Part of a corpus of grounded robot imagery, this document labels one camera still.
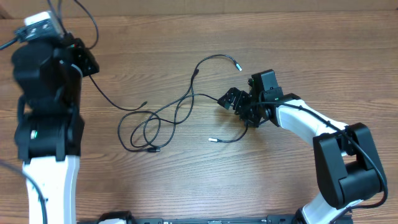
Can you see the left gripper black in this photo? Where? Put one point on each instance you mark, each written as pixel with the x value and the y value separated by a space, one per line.
pixel 84 59

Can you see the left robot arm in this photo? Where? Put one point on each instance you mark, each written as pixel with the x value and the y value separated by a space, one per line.
pixel 50 128

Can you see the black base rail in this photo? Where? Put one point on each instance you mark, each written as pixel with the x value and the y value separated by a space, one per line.
pixel 214 221

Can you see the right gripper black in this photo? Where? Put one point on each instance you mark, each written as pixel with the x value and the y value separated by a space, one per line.
pixel 246 106

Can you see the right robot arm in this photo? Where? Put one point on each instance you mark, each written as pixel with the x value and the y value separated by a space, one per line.
pixel 349 171

